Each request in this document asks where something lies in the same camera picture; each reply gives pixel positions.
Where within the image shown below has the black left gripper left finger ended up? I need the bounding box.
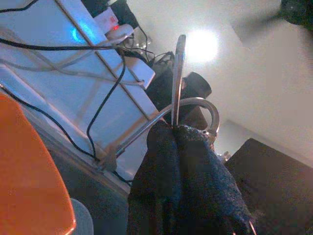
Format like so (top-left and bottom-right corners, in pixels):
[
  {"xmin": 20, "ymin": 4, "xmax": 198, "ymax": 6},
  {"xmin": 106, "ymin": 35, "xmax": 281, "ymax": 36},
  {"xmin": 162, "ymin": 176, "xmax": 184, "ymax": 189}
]
[{"xmin": 127, "ymin": 122, "xmax": 183, "ymax": 235}]

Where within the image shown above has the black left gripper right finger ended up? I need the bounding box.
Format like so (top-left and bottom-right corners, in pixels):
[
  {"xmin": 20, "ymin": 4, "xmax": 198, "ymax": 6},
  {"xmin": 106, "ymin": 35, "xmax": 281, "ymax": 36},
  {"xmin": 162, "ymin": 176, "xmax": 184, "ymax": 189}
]
[{"xmin": 175, "ymin": 124, "xmax": 257, "ymax": 235}]

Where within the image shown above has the metal spoon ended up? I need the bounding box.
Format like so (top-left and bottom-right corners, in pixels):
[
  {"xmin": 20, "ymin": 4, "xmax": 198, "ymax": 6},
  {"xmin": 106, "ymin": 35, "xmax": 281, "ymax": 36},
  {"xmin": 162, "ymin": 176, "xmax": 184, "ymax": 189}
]
[{"xmin": 171, "ymin": 34, "xmax": 187, "ymax": 128}]

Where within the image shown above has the orange bowl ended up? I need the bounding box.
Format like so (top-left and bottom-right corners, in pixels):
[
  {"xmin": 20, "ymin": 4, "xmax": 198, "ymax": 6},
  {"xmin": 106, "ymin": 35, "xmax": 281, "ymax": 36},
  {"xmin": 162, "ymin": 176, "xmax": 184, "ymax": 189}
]
[{"xmin": 0, "ymin": 94, "xmax": 76, "ymax": 235}]

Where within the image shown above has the steel kitchen sink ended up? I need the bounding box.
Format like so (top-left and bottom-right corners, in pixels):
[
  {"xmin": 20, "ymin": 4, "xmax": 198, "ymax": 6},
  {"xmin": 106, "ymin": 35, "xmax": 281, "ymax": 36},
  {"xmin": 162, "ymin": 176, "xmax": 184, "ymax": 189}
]
[{"xmin": 0, "ymin": 84, "xmax": 134, "ymax": 235}]

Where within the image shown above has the steel faucet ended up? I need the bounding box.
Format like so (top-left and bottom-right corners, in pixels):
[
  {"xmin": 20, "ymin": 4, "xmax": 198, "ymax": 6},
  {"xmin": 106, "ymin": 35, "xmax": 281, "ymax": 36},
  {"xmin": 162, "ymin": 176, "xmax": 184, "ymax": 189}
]
[{"xmin": 94, "ymin": 97, "xmax": 221, "ymax": 172}]

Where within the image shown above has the light grey dish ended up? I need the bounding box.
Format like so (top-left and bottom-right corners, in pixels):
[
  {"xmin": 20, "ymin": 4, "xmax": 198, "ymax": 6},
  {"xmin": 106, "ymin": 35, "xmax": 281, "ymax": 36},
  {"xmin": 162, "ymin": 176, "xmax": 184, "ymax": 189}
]
[{"xmin": 69, "ymin": 198, "xmax": 95, "ymax": 235}]

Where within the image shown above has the black box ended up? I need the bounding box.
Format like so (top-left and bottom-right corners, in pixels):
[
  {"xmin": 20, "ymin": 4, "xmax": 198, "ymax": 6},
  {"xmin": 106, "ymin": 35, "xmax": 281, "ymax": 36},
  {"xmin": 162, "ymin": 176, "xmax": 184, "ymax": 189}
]
[{"xmin": 145, "ymin": 67, "xmax": 176, "ymax": 123}]

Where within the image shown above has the black cylindrical container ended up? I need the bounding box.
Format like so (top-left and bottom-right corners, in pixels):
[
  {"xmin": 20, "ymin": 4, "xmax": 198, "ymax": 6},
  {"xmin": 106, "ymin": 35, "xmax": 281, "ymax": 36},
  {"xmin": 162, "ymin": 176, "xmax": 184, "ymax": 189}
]
[{"xmin": 182, "ymin": 71, "xmax": 213, "ymax": 98}]

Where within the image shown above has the round white ceiling lamp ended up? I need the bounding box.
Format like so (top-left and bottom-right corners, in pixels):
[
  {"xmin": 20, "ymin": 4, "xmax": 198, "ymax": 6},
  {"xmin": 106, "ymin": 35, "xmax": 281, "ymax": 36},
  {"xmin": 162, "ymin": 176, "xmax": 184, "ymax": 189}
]
[{"xmin": 185, "ymin": 30, "xmax": 220, "ymax": 63}]

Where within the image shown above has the white power strip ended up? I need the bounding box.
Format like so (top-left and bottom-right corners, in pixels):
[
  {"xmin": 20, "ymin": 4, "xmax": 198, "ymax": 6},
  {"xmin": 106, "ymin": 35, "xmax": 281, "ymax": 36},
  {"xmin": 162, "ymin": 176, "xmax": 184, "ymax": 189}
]
[{"xmin": 105, "ymin": 23, "xmax": 135, "ymax": 41}]

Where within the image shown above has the dark wall cabinet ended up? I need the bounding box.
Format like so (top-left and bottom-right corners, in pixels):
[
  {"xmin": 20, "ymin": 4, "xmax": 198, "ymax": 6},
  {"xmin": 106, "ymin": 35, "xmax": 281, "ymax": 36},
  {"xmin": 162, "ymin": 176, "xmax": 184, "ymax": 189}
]
[{"xmin": 224, "ymin": 138, "xmax": 313, "ymax": 235}]

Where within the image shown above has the small black frame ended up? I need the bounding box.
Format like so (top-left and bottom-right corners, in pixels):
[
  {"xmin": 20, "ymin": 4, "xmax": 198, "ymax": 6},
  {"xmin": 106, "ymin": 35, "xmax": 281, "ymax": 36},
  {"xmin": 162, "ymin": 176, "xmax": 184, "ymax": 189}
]
[{"xmin": 154, "ymin": 51, "xmax": 176, "ymax": 71}]

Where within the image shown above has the black cable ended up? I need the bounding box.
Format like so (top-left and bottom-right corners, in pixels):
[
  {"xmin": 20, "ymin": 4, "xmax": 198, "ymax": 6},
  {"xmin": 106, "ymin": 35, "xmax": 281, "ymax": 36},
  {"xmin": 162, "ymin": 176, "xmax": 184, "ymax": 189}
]
[
  {"xmin": 0, "ymin": 87, "xmax": 134, "ymax": 184},
  {"xmin": 0, "ymin": 38, "xmax": 127, "ymax": 160}
]

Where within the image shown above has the white cable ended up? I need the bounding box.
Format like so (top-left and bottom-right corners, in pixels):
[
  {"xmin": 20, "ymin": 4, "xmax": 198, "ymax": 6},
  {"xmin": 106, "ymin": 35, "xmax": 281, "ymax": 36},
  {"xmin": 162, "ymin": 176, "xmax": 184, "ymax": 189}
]
[
  {"xmin": 0, "ymin": 29, "xmax": 146, "ymax": 86},
  {"xmin": 0, "ymin": 36, "xmax": 124, "ymax": 73}
]

